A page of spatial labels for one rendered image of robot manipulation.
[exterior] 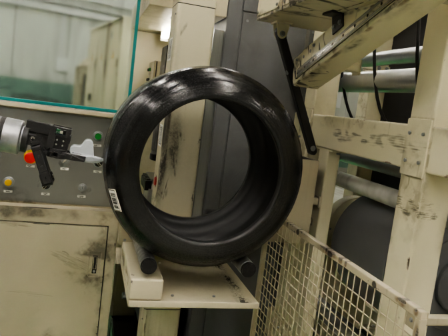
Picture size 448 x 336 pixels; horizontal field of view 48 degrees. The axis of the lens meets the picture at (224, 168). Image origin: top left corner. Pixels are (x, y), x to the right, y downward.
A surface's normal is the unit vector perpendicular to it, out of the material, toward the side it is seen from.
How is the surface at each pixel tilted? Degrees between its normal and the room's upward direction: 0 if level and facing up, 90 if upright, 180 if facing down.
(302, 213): 90
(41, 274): 90
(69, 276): 90
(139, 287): 90
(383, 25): 162
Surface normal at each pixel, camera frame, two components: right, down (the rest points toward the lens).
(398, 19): -0.04, 0.98
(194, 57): 0.26, 0.15
